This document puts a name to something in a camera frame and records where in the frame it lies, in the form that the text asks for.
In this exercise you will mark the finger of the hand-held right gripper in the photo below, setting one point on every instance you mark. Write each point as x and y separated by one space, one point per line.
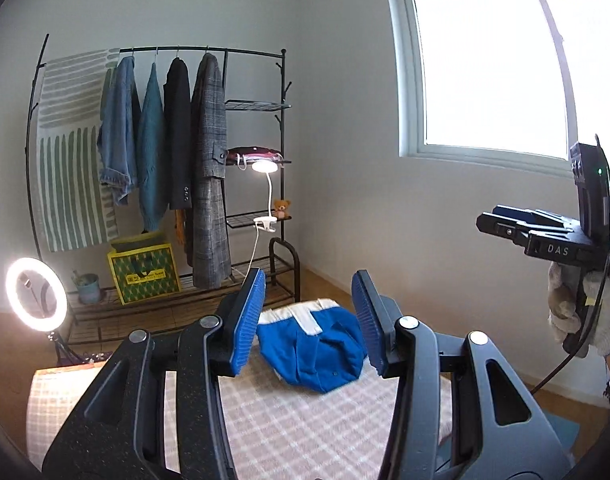
505 230
510 211

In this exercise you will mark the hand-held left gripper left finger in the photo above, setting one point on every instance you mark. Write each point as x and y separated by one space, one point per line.
250 320

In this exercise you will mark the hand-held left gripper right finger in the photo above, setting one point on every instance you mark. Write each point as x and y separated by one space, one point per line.
367 325

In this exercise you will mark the white and blue jacket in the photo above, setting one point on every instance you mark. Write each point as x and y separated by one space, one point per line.
310 350

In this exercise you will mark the black metal clothes rack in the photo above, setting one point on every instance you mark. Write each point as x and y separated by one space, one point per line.
255 105

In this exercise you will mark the person's right hand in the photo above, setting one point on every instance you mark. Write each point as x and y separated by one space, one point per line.
560 300

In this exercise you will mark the yellow green patterned box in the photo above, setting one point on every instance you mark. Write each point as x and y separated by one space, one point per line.
145 272

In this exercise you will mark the small brown teddy bear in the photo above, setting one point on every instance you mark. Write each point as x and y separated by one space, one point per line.
281 208

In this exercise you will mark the orange hanging scarf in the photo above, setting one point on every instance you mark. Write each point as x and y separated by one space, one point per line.
179 227

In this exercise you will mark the checked bed sheet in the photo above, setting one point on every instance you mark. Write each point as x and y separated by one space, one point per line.
295 430

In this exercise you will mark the grey plaid coat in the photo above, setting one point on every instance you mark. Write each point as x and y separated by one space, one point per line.
210 185

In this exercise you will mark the window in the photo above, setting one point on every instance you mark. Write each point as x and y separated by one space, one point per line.
485 60

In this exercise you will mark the white clip lamp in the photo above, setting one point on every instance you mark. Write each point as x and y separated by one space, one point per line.
265 166

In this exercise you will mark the teal pot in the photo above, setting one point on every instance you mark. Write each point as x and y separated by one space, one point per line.
88 287

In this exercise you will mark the teal knit sweater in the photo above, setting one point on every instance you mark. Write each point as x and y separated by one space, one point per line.
152 160

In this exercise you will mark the black tripod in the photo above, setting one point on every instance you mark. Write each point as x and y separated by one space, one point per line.
60 350

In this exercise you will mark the black coat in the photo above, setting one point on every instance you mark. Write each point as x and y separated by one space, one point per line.
177 135

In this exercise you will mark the blue floor mat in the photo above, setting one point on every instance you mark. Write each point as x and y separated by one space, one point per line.
560 430

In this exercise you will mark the blue denim jacket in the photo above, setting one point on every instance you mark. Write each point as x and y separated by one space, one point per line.
117 135

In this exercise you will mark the white green striped rug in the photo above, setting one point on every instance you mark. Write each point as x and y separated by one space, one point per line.
65 175

